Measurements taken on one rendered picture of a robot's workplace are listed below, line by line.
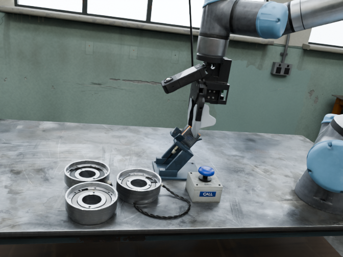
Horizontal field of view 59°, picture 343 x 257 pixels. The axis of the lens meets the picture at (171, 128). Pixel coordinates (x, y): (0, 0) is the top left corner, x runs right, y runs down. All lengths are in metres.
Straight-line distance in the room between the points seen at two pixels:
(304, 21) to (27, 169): 0.77
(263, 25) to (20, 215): 0.63
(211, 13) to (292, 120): 2.15
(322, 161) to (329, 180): 0.04
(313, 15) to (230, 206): 0.49
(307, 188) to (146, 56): 1.66
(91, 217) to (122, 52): 1.74
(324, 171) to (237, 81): 1.85
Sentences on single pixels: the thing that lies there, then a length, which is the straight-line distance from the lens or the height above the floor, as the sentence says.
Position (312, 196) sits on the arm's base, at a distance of 0.87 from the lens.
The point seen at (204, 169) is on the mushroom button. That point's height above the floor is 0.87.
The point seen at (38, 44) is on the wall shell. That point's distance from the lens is 2.30.
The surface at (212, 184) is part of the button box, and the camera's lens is 0.75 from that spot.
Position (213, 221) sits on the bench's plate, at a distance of 0.70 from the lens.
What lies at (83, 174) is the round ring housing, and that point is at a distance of 0.79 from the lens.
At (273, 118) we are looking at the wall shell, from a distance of 2.72.
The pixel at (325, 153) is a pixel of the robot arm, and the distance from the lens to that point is 0.68.
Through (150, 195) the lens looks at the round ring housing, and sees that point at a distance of 0.70.
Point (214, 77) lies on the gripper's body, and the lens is 0.79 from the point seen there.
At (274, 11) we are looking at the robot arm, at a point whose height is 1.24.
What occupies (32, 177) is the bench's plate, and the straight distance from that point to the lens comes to 0.82.
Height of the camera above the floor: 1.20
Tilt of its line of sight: 20 degrees down
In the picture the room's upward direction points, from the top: 8 degrees clockwise
